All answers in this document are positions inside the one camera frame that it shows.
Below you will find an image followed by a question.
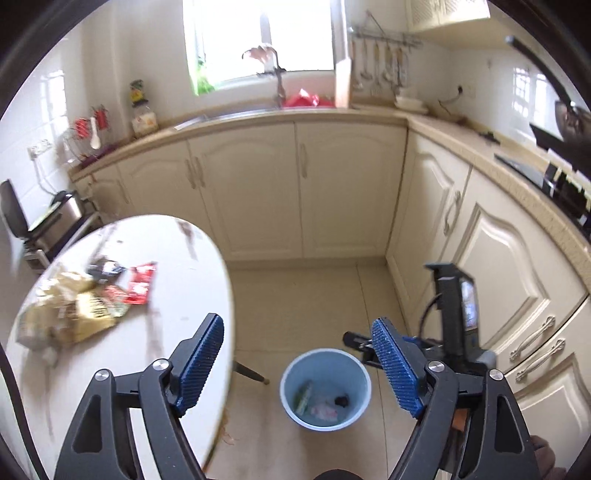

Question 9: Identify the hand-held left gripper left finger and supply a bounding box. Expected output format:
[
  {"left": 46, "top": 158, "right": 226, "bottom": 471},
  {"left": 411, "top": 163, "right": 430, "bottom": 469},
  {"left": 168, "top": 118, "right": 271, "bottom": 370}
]
[{"left": 54, "top": 313, "right": 225, "bottom": 480}]

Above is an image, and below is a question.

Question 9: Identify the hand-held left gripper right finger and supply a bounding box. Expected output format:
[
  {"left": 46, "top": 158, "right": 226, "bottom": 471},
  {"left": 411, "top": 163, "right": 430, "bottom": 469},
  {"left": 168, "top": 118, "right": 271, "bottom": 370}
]
[{"left": 370, "top": 317, "right": 542, "bottom": 480}]

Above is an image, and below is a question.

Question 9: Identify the light blue plastic bin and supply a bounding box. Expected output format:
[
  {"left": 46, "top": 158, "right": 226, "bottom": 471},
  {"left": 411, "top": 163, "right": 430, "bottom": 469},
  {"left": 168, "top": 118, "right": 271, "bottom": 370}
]
[{"left": 280, "top": 348, "right": 372, "bottom": 432}]

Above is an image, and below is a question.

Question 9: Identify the large red wrapper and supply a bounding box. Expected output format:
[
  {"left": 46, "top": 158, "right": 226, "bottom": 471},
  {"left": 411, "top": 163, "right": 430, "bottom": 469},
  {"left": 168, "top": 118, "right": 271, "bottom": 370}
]
[{"left": 124, "top": 261, "right": 158, "bottom": 306}]

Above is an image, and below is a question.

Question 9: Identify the small red wrapper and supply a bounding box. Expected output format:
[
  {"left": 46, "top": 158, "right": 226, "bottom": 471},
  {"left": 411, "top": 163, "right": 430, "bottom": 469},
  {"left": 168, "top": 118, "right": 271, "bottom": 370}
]
[{"left": 99, "top": 284, "right": 130, "bottom": 305}]

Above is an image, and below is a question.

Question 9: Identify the yellow snack bag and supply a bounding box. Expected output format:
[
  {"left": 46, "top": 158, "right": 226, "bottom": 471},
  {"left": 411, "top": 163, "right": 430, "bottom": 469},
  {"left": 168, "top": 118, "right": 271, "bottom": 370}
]
[{"left": 74, "top": 288, "right": 131, "bottom": 330}]

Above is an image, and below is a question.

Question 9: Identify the pale plastic bag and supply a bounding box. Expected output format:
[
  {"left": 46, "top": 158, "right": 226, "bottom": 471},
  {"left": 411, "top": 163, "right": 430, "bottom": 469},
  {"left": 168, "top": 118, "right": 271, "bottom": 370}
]
[{"left": 16, "top": 270, "right": 116, "bottom": 354}]

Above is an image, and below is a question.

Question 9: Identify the pink wrapper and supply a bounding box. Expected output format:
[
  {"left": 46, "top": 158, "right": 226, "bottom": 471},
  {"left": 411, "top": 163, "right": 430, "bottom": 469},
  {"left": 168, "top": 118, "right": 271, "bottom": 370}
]
[{"left": 310, "top": 400, "right": 341, "bottom": 424}]

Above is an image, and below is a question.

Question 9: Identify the round white marble table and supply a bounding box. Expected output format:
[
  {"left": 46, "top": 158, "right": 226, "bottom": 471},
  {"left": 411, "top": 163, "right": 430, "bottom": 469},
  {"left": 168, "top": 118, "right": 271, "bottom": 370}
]
[{"left": 7, "top": 213, "right": 271, "bottom": 480}]

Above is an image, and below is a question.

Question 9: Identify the green wrapper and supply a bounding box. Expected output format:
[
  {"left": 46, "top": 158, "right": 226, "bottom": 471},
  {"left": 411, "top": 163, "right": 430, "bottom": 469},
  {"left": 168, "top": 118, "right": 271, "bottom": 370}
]
[{"left": 294, "top": 380, "right": 315, "bottom": 414}]

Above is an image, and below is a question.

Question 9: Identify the black foil wrapper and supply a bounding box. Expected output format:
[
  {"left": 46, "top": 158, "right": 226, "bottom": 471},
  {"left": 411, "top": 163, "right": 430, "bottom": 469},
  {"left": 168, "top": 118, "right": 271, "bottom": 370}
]
[{"left": 87, "top": 258, "right": 127, "bottom": 284}]

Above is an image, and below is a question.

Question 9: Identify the cream base cabinet with sink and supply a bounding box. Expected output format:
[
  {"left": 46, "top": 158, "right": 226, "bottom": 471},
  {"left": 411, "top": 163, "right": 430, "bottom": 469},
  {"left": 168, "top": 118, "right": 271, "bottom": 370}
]
[{"left": 69, "top": 108, "right": 411, "bottom": 262}]

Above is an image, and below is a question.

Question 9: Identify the black glass hob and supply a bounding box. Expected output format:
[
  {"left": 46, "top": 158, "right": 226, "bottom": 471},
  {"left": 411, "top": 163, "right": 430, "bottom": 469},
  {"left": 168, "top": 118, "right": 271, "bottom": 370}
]
[{"left": 494, "top": 122, "right": 591, "bottom": 222}]

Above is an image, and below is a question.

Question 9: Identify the steel electric grill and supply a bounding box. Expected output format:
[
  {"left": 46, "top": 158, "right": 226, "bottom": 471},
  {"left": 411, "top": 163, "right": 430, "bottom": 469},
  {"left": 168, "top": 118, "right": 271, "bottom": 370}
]
[{"left": 0, "top": 179, "right": 89, "bottom": 251}]

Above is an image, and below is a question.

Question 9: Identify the stack of white plates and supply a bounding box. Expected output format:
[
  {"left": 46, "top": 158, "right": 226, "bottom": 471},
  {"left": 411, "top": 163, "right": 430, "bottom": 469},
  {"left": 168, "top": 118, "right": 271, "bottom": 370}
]
[{"left": 394, "top": 95, "right": 430, "bottom": 114}]

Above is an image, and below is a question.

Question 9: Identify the clear jar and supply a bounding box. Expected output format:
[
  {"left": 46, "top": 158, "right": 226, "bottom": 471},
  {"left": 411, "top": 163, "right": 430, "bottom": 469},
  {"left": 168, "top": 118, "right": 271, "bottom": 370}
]
[{"left": 131, "top": 104, "right": 160, "bottom": 138}]

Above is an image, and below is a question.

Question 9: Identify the red plastic basin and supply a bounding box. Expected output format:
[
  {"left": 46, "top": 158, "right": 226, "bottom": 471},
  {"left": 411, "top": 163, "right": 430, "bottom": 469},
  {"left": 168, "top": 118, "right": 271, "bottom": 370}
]
[{"left": 283, "top": 89, "right": 334, "bottom": 109}]

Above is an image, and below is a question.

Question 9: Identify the steel sink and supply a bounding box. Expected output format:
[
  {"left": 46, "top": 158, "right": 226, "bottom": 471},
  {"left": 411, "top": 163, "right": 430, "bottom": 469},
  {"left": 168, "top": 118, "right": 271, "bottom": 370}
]
[{"left": 174, "top": 106, "right": 283, "bottom": 131}]

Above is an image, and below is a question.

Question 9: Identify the row of hanging kitchen utensils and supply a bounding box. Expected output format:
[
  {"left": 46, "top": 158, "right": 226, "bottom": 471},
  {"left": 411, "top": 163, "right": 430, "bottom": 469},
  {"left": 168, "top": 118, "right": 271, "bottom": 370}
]
[{"left": 353, "top": 39, "right": 411, "bottom": 99}]

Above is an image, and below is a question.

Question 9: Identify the wooden cutting board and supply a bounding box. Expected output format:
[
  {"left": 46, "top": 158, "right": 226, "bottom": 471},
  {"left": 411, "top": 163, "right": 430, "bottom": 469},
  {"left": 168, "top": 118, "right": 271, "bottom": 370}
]
[{"left": 334, "top": 58, "right": 354, "bottom": 110}]

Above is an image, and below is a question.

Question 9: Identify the metal faucet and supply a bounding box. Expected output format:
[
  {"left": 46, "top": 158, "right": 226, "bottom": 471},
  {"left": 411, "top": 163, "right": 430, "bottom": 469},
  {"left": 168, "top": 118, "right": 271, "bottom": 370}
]
[{"left": 270, "top": 46, "right": 290, "bottom": 108}]

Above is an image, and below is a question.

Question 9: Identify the green dish soap bottle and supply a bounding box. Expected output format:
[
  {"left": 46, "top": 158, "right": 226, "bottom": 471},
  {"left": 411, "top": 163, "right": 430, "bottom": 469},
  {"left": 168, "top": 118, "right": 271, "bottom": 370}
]
[{"left": 196, "top": 60, "right": 216, "bottom": 96}]

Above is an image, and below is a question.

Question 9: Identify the pink rag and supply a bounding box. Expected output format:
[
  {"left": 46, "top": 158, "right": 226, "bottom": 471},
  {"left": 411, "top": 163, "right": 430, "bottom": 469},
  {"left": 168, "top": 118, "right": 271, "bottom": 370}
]
[{"left": 241, "top": 44, "right": 278, "bottom": 64}]

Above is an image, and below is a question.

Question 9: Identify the kitchen window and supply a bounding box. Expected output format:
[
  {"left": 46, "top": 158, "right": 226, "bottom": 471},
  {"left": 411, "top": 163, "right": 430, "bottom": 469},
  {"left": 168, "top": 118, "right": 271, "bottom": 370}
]
[{"left": 182, "top": 0, "right": 348, "bottom": 96}]

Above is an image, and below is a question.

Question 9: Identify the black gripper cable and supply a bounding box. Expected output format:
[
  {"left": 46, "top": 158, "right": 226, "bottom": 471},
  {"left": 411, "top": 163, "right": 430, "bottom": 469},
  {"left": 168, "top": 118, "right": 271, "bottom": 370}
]
[{"left": 417, "top": 295, "right": 445, "bottom": 343}]

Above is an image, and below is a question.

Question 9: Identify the black plugged cable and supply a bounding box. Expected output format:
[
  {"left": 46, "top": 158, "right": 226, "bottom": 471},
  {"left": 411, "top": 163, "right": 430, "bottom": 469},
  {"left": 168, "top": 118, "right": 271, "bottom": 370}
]
[{"left": 433, "top": 84, "right": 465, "bottom": 117}]

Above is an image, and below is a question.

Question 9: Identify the wire cup rack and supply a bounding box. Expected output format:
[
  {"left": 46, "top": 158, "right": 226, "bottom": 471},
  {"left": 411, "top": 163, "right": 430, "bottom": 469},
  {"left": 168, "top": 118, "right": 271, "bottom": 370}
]
[{"left": 62, "top": 105, "right": 122, "bottom": 169}]

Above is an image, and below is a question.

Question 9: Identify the white power cord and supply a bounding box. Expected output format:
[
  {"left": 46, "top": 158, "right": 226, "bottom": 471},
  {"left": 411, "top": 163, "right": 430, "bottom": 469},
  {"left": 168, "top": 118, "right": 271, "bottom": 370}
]
[{"left": 34, "top": 156, "right": 60, "bottom": 195}]

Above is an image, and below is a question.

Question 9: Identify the metal utensil rail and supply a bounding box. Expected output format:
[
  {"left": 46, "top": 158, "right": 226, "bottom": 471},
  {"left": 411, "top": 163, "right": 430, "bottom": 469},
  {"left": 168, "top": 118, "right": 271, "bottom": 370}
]
[{"left": 348, "top": 11, "right": 424, "bottom": 49}]

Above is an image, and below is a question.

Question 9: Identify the cream wall cabinet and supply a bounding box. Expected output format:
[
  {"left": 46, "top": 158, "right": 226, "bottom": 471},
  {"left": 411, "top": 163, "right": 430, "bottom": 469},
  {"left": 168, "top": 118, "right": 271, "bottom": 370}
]
[{"left": 406, "top": 0, "right": 491, "bottom": 33}]

